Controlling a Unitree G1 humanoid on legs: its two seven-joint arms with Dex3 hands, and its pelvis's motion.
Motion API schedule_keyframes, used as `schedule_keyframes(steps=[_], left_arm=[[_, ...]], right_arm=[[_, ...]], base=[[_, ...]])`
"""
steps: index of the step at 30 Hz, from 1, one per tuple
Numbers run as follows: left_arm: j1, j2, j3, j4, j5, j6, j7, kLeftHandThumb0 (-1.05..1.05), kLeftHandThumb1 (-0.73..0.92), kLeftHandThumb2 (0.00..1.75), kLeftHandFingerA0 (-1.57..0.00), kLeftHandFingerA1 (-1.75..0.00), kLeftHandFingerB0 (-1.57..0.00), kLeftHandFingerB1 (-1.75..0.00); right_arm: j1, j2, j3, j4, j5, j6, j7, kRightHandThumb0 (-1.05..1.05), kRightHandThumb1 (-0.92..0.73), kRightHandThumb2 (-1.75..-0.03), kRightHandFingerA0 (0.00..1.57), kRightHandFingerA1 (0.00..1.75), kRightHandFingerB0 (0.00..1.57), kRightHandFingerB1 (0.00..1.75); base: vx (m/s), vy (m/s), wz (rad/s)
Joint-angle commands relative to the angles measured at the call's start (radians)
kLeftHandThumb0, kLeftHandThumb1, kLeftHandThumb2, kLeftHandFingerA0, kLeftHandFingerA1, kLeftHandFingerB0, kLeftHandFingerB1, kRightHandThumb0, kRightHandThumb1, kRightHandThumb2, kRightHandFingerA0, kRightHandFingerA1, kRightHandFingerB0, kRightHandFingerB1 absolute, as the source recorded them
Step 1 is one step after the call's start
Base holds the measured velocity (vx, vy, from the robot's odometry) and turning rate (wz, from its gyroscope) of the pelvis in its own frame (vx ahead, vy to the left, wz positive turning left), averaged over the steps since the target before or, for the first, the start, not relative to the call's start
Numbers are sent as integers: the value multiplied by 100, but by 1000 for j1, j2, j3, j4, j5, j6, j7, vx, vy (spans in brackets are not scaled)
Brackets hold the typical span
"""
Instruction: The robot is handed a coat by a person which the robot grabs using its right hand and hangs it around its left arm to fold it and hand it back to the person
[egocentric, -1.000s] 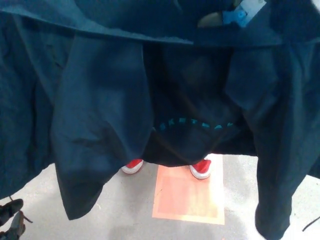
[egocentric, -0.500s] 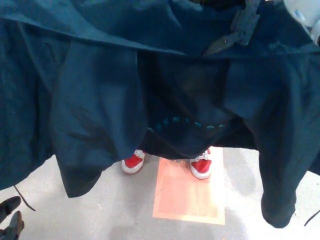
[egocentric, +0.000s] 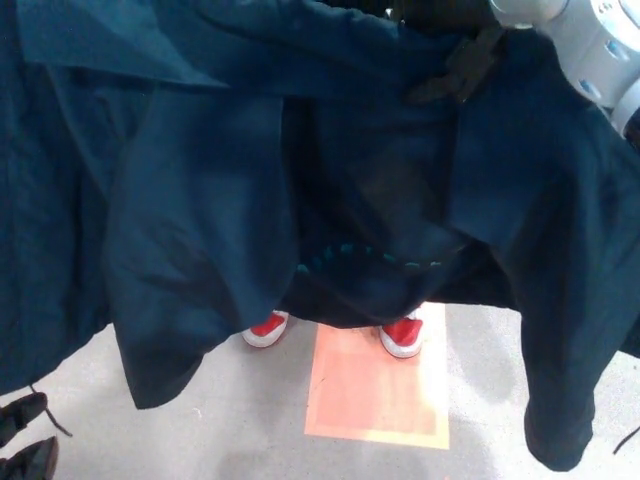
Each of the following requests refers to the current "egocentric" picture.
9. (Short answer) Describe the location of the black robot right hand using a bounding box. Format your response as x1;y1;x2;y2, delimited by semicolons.
399;0;507;105

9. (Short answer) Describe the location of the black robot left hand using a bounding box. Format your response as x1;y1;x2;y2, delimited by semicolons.
0;392;60;480

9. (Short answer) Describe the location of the dark teal coat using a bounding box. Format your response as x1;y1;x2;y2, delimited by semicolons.
0;0;640;474

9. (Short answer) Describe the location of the person's red white right sneaker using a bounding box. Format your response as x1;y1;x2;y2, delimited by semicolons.
242;309;291;349

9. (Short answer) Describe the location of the person's red white sneaker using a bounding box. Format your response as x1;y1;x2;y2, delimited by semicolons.
242;309;291;349
379;312;425;359

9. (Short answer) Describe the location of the person's red white left sneaker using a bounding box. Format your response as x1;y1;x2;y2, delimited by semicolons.
379;312;425;359

